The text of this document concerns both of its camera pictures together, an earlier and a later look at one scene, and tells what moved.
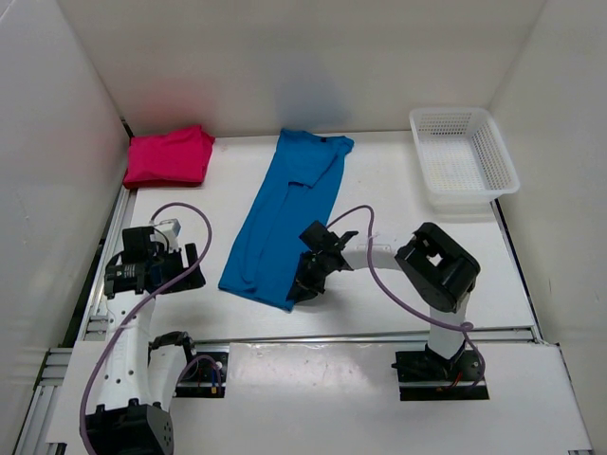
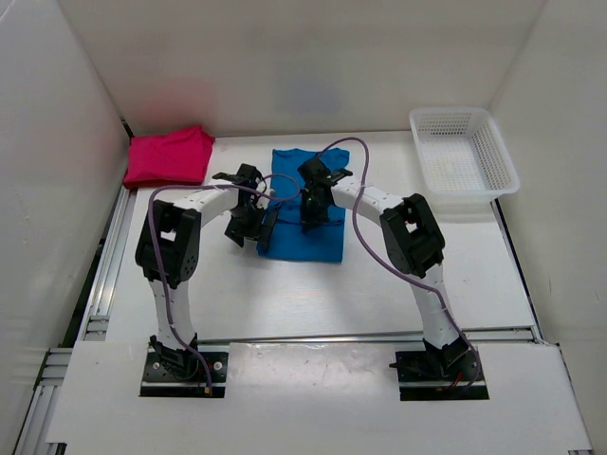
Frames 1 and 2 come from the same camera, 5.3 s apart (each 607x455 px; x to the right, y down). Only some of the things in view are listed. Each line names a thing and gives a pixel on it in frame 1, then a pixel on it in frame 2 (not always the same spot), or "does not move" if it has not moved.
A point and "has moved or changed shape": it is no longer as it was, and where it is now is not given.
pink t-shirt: x=172 y=158 does not move
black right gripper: x=305 y=286 → x=310 y=221
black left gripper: x=191 y=281 → x=258 y=231
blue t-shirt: x=293 y=195 has moved or changed shape
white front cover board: x=341 y=396 does not move
